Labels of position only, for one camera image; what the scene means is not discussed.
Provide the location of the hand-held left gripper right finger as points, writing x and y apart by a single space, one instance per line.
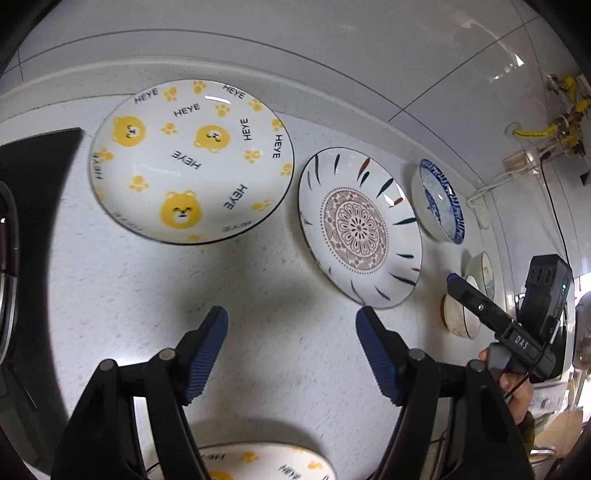
376 360

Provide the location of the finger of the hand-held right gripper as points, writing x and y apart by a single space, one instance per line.
475 304

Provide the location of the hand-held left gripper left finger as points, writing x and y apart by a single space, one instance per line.
207 355

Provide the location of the white bowl with orange print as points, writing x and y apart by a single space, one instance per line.
457 318

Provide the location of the ribbed white bowl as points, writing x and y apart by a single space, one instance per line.
485 277

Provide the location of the blue patterned bowl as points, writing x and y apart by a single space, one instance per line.
438 203

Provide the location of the yellow bear print plate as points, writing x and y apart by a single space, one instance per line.
268 464
147 161

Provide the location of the mandala pattern plate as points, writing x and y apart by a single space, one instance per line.
355 226

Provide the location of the person's right hand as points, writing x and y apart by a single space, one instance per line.
519 397

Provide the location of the brass gas pipe fittings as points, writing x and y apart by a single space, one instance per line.
570 122

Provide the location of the beige double wall socket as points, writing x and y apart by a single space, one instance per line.
519 161

